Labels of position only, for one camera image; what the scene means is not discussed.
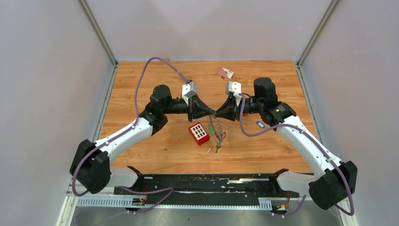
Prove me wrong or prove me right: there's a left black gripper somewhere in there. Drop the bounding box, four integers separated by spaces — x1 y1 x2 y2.
163 94 216 123

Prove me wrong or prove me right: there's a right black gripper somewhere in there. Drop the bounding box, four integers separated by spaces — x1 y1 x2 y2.
215 95 263 121

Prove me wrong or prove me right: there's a large metal keyring with rings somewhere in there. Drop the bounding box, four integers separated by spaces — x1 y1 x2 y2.
207 115 225 153

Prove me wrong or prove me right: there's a key with blue tag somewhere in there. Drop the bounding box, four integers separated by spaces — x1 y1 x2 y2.
256 121 266 129

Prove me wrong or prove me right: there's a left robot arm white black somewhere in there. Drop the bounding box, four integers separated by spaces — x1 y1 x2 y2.
70 82 215 196

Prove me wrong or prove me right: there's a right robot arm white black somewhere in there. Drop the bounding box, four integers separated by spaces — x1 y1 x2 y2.
215 77 358 216

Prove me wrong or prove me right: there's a red window toy brick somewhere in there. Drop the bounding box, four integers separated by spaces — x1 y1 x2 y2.
188 122 210 145

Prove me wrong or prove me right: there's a playing card box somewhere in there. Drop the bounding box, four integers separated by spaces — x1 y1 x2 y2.
216 67 235 81

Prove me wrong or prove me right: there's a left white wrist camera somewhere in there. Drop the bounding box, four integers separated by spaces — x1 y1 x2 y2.
182 81 198 105

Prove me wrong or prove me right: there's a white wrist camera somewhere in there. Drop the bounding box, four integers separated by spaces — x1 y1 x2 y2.
225 81 242 106
182 81 198 105

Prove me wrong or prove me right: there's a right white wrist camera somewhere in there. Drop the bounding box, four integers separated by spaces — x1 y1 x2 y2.
225 81 242 106

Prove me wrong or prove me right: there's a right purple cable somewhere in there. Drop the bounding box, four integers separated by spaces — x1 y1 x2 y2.
238 93 355 218

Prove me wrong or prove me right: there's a purple cable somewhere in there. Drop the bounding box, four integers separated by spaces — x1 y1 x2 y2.
238 93 355 218
72 56 192 216

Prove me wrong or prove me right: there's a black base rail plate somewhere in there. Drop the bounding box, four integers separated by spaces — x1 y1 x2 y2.
130 173 300 207

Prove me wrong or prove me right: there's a white slotted cable duct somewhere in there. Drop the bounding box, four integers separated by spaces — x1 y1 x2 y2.
76 196 273 211

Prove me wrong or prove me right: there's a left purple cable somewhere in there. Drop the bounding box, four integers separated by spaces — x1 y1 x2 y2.
72 56 192 216

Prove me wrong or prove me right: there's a right aluminium frame post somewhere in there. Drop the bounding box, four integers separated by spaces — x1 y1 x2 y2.
296 0 341 67

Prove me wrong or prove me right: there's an aluminium frame post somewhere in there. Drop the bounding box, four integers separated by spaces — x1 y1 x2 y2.
296 0 341 67
77 0 118 67

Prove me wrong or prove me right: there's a left aluminium frame post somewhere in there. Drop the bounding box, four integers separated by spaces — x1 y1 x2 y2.
77 0 118 67

